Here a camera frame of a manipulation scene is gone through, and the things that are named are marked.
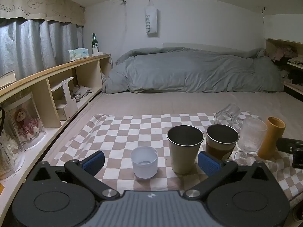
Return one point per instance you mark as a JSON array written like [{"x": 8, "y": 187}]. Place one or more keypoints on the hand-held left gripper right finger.
[{"x": 208, "y": 164}]

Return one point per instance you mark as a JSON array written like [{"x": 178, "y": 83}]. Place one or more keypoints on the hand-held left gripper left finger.
[{"x": 94, "y": 162}]

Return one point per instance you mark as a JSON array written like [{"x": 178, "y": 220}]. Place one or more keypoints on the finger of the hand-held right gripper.
[{"x": 287, "y": 144}]

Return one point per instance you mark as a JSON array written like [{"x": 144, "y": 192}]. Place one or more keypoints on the clear glass mug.
[{"x": 228, "y": 115}]

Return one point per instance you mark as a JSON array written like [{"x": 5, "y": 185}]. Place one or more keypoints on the orange cylinder cup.
[{"x": 271, "y": 139}]

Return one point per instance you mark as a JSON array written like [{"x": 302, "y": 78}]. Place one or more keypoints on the brown metal cup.
[{"x": 221, "y": 144}]

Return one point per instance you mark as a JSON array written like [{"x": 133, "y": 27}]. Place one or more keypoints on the beige metal cup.
[{"x": 184, "y": 153}]

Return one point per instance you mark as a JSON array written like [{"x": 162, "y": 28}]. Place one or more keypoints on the small white plastic cup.
[{"x": 144, "y": 163}]

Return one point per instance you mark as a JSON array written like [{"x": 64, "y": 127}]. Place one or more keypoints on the ribbed glass goblet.
[{"x": 251, "y": 141}]

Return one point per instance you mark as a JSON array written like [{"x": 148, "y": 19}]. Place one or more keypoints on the brown white checkered cloth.
[{"x": 118, "y": 132}]

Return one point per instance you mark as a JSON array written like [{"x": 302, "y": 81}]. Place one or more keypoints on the small wooden stand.
[{"x": 68, "y": 99}]

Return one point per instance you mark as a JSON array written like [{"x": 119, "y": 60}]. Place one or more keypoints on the crumpled grey cloth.
[{"x": 81, "y": 91}]

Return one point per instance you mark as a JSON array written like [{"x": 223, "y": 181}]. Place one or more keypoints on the clear case with doll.
[{"x": 24, "y": 123}]

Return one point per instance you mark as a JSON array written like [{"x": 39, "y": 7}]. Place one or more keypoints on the wooden side shelf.
[{"x": 294, "y": 63}]

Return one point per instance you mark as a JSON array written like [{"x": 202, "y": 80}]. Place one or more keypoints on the clear case with white flowers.
[{"x": 8, "y": 156}]

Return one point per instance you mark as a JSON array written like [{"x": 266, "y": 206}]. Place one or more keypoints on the long wooden shelf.
[{"x": 42, "y": 92}]

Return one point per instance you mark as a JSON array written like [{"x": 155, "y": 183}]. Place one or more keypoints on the pink crumpled cloth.
[{"x": 283, "y": 52}]

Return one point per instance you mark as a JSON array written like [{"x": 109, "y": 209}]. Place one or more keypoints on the grey duvet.
[{"x": 189, "y": 71}]

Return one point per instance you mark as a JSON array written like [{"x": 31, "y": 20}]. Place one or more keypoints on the tissue box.
[{"x": 78, "y": 54}]

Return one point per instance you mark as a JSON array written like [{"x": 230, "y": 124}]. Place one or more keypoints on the small white box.
[{"x": 97, "y": 51}]

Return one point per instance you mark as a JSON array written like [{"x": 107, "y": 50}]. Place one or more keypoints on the green glass bottle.
[{"x": 94, "y": 42}]

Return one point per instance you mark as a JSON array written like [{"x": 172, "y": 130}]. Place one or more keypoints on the grey curtain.
[{"x": 35, "y": 45}]

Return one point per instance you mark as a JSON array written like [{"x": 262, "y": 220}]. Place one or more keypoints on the white hanging fabric bag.
[{"x": 151, "y": 19}]

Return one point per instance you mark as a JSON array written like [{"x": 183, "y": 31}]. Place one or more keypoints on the beige printed valance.
[{"x": 35, "y": 4}]

